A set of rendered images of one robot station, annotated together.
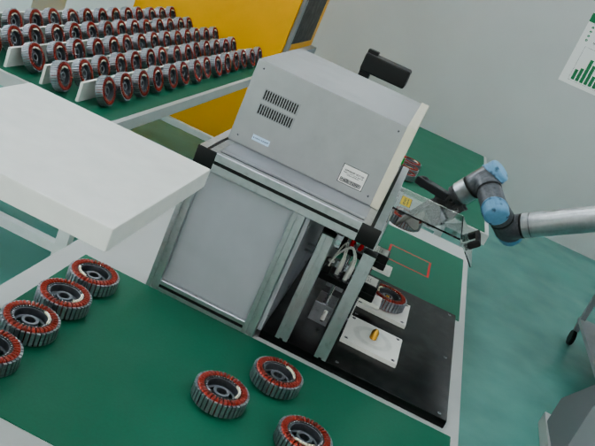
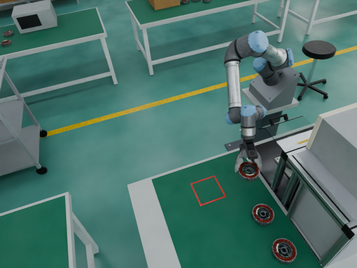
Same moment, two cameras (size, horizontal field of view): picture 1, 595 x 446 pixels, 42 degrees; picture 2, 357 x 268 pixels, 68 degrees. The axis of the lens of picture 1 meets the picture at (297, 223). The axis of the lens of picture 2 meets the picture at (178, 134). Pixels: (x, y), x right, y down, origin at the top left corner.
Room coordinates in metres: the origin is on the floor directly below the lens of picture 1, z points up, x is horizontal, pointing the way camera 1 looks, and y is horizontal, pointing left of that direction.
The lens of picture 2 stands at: (3.00, 0.34, 2.11)
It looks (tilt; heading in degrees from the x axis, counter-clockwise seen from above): 46 degrees down; 250
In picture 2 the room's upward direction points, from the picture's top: 6 degrees counter-clockwise
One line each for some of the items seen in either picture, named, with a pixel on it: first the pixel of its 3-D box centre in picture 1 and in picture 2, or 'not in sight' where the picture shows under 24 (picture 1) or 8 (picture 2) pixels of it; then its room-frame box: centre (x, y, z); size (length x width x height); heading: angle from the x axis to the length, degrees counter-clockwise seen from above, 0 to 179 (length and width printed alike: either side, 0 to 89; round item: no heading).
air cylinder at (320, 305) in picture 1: (323, 307); not in sight; (1.81, -0.15, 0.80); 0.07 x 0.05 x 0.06; 175
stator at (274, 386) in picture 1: (276, 377); not in sight; (1.46, -0.09, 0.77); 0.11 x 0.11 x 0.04
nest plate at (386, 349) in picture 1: (371, 340); not in sight; (1.80, -0.29, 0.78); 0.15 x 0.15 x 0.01; 85
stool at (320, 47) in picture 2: not in sight; (314, 68); (0.53, -1.53, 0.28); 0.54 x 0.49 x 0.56; 85
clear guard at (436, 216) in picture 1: (422, 219); (294, 138); (2.10, -0.31, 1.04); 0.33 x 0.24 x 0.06; 85
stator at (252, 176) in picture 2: (405, 219); (248, 171); (2.39, -0.31, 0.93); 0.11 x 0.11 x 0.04
